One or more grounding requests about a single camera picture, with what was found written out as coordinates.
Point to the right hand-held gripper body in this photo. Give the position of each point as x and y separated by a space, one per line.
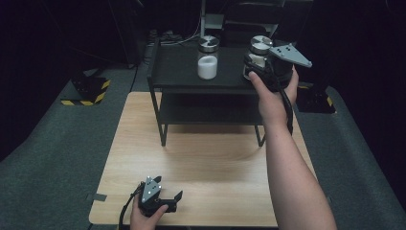
288 56

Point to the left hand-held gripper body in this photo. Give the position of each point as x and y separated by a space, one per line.
150 191

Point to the glass jar with silver lid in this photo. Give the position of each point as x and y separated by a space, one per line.
260 44
207 67

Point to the black two-tier metal shelf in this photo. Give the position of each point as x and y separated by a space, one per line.
178 68

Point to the person's left hand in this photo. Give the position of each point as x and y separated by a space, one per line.
142 222

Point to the person's right hand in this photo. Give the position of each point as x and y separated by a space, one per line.
271 105

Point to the black chair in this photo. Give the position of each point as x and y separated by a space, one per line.
239 22

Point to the stand base with striped tape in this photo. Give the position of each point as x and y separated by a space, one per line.
87 91
316 102

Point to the grey tape piece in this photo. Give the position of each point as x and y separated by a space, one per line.
96 197

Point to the metal stand pole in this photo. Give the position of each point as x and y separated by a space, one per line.
202 19

